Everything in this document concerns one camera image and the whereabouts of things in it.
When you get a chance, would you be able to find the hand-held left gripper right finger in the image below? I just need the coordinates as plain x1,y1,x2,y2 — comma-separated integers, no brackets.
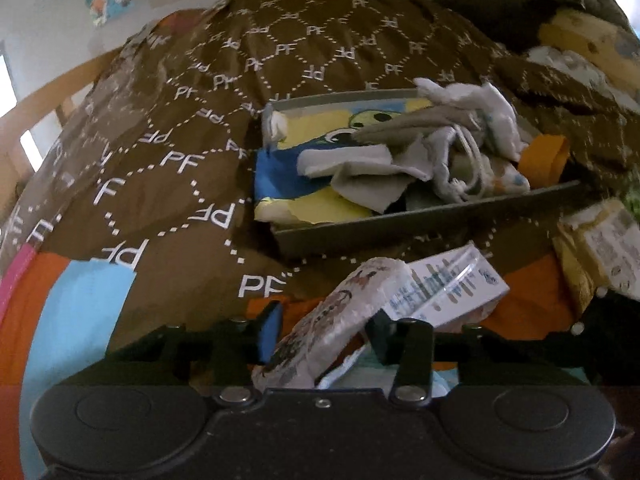
364,308,567,407

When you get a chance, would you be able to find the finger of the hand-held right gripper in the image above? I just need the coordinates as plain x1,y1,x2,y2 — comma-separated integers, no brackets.
567,287,640,386

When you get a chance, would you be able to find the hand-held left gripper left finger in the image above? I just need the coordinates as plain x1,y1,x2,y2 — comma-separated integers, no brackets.
106,301,284,407

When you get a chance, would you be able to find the printed tissue packet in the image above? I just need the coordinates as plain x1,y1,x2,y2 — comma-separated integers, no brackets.
250,256,416,391

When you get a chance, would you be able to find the grey shallow box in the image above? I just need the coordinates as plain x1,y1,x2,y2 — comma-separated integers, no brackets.
252,87,596,260

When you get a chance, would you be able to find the grey cloth piece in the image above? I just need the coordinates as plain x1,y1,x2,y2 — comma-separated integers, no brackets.
327,167,424,214

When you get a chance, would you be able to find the orange cloth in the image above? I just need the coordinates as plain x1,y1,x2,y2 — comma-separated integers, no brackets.
517,132,571,189

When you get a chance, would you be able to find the taupe cloth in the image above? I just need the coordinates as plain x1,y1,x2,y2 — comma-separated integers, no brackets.
352,104,483,147

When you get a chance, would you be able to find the pale blue printed packet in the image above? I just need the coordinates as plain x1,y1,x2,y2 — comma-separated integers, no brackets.
317,350,456,397

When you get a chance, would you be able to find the yellow printed packet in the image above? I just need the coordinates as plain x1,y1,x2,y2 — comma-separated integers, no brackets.
552,200,640,311

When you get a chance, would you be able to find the white striped carton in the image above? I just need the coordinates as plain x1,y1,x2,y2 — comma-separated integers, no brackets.
385,242,511,333

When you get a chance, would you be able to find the small white cloth item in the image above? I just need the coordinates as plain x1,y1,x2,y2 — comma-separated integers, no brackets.
269,110,292,143

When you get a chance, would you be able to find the brown lettered colourful-striped blanket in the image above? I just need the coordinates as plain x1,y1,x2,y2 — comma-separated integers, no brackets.
0,0,640,391

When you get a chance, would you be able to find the window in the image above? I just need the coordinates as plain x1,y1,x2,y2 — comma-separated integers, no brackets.
0,42,56,196

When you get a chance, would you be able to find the wooden bed rail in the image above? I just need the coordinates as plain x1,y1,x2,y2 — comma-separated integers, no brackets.
0,50,122,201

